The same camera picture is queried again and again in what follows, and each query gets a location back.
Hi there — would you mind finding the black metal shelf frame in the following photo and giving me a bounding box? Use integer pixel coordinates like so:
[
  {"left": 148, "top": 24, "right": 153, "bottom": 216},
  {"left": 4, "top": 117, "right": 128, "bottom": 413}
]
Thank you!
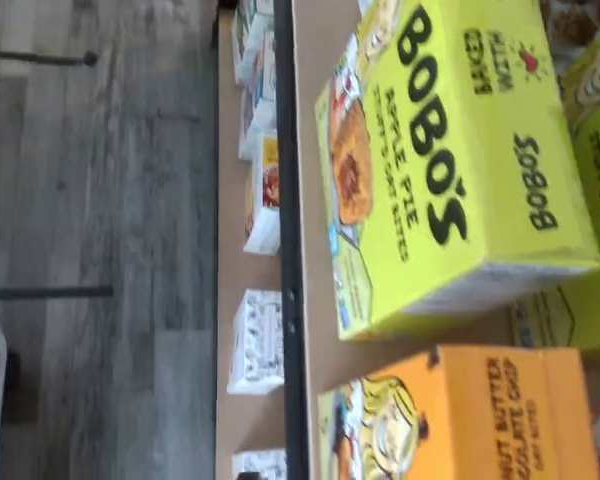
[{"left": 209, "top": 0, "right": 314, "bottom": 480}]

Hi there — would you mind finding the small white snack box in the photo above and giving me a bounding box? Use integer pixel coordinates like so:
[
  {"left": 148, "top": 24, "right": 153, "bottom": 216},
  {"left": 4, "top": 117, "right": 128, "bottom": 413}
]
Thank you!
[
  {"left": 231, "top": 0, "right": 278, "bottom": 87},
  {"left": 237, "top": 82, "right": 282, "bottom": 162}
]

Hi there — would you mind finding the black pole with round foot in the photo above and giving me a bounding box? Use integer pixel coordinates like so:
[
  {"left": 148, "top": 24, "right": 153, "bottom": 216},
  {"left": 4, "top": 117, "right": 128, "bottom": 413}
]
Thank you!
[{"left": 0, "top": 48, "right": 100, "bottom": 68}]

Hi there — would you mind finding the tan shelf board with cartons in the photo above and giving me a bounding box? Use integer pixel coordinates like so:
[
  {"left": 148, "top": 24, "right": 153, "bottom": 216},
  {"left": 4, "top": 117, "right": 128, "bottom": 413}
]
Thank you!
[{"left": 213, "top": 0, "right": 289, "bottom": 480}]

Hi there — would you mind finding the white patterned carton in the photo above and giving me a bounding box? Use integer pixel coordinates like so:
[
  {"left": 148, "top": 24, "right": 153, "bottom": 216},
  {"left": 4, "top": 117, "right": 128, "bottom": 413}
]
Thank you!
[
  {"left": 230, "top": 449, "right": 289, "bottom": 480},
  {"left": 227, "top": 288, "right": 287, "bottom": 397}
]

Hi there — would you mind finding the purely elizabeth granola bag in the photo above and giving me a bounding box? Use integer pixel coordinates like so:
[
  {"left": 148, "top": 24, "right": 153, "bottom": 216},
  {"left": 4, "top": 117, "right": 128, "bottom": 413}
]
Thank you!
[{"left": 538, "top": 0, "right": 600, "bottom": 47}]

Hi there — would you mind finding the black flat floor bar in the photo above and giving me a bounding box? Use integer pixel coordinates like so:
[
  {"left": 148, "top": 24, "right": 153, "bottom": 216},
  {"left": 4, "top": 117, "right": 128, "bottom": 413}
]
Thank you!
[{"left": 0, "top": 283, "right": 115, "bottom": 302}]

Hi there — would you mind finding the white box yellow food picture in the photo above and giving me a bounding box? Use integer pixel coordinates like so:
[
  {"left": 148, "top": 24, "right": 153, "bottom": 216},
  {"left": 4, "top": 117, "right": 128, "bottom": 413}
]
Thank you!
[{"left": 242, "top": 131, "right": 283, "bottom": 258}]

